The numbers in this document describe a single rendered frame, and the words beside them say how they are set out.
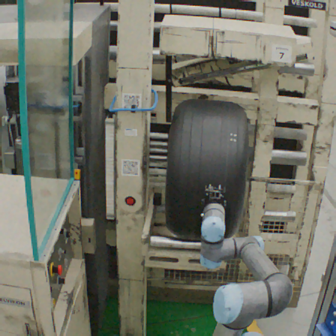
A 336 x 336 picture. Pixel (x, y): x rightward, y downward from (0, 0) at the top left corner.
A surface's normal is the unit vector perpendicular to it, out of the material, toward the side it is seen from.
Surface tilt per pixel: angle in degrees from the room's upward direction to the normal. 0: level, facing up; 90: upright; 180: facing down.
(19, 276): 90
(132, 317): 90
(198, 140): 42
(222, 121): 23
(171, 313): 0
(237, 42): 90
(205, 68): 90
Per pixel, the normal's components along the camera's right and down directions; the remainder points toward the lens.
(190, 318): 0.04, -0.89
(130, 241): -0.09, 0.46
